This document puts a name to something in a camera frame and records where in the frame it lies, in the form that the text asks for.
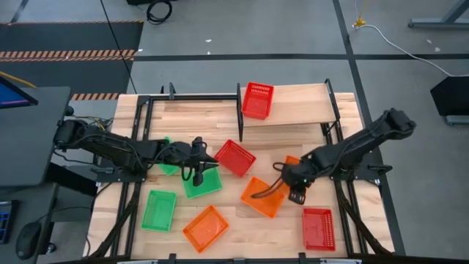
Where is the white floor cable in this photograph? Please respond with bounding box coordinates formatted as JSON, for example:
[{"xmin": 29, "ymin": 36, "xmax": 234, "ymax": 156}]
[{"xmin": 352, "ymin": 23, "xmax": 469, "ymax": 78}]

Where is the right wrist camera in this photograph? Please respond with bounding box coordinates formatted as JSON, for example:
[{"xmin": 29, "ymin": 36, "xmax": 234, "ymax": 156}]
[{"xmin": 288, "ymin": 188, "xmax": 307, "ymax": 205}]

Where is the dark grey desk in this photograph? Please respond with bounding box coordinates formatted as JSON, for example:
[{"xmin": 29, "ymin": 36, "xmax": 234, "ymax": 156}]
[{"xmin": 0, "ymin": 86, "xmax": 73, "ymax": 188}]

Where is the orange plastic basket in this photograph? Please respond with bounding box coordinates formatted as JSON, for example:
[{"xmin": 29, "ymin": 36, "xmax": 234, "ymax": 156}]
[
  {"xmin": 182, "ymin": 205, "xmax": 230, "ymax": 254},
  {"xmin": 276, "ymin": 155, "xmax": 302, "ymax": 196},
  {"xmin": 240, "ymin": 176, "xmax": 286, "ymax": 219}
]

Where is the green plastic basket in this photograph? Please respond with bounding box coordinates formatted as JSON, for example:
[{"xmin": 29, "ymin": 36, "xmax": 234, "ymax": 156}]
[
  {"xmin": 141, "ymin": 189, "xmax": 178, "ymax": 233},
  {"xmin": 181, "ymin": 165, "xmax": 224, "ymax": 200},
  {"xmin": 158, "ymin": 136, "xmax": 181, "ymax": 177}
]

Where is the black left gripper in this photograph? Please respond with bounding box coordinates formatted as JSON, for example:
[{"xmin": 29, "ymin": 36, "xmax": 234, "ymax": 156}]
[{"xmin": 169, "ymin": 136, "xmax": 220, "ymax": 173}]

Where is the computer monitor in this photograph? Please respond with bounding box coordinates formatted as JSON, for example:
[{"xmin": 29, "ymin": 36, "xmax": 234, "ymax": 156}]
[{"xmin": 0, "ymin": 75, "xmax": 40, "ymax": 110}]

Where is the black aluminium table frame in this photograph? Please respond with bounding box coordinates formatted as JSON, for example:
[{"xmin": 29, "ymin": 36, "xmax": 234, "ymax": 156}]
[{"xmin": 86, "ymin": 82, "xmax": 395, "ymax": 264}]

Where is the black computer mouse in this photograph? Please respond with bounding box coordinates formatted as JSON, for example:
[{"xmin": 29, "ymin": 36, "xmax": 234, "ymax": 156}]
[{"xmin": 15, "ymin": 221, "xmax": 43, "ymax": 261}]

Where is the grey metal table leg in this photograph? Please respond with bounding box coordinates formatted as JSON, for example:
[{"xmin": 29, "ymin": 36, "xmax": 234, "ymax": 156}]
[{"xmin": 407, "ymin": 0, "xmax": 469, "ymax": 29}]

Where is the bundle of coloured wires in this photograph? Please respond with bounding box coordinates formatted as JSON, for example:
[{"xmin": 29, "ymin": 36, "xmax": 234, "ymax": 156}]
[{"xmin": 71, "ymin": 114, "xmax": 115, "ymax": 131}]

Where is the thin black hanging cable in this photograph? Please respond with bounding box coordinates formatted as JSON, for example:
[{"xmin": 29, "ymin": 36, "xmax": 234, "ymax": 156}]
[{"xmin": 99, "ymin": 0, "xmax": 139, "ymax": 95}]

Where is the black box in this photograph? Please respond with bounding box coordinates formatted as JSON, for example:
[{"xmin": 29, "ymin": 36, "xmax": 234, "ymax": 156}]
[{"xmin": 429, "ymin": 76, "xmax": 469, "ymax": 117}]

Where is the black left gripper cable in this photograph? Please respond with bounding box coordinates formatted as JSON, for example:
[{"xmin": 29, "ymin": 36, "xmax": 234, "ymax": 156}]
[{"xmin": 180, "ymin": 164, "xmax": 194, "ymax": 182}]

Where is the coiled black cable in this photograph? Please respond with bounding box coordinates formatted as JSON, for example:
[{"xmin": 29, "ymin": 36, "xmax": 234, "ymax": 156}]
[{"xmin": 145, "ymin": 0, "xmax": 174, "ymax": 26}]

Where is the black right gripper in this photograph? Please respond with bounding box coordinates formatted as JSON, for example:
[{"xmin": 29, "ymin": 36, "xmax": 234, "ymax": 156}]
[{"xmin": 251, "ymin": 158, "xmax": 317, "ymax": 199}]

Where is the black hazard-striped floor mat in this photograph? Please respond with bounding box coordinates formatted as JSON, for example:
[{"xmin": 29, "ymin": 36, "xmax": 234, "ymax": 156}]
[{"xmin": 0, "ymin": 20, "xmax": 144, "ymax": 102}]

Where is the yellow cable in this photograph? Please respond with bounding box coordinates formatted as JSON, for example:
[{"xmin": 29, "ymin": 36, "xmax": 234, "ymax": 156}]
[{"xmin": 0, "ymin": 70, "xmax": 37, "ymax": 89}]

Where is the black lower desk surface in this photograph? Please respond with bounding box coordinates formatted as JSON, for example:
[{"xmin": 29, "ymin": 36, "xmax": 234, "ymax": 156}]
[{"xmin": 0, "ymin": 182, "xmax": 59, "ymax": 264}]

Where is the red plastic basket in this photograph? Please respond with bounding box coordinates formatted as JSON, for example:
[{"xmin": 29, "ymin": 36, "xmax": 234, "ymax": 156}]
[
  {"xmin": 240, "ymin": 81, "xmax": 275, "ymax": 121},
  {"xmin": 302, "ymin": 208, "xmax": 336, "ymax": 252},
  {"xmin": 213, "ymin": 139, "xmax": 257, "ymax": 178}
]

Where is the black keyboard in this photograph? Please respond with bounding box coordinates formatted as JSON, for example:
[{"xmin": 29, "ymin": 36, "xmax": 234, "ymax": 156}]
[{"xmin": 0, "ymin": 199, "xmax": 19, "ymax": 245}]

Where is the grey metal stand foot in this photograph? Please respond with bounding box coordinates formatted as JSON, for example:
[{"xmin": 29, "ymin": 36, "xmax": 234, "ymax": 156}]
[{"xmin": 445, "ymin": 114, "xmax": 469, "ymax": 127}]

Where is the wooden shelf with black frame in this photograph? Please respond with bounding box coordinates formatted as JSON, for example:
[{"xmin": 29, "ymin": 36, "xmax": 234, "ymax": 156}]
[{"xmin": 236, "ymin": 78, "xmax": 341, "ymax": 143}]

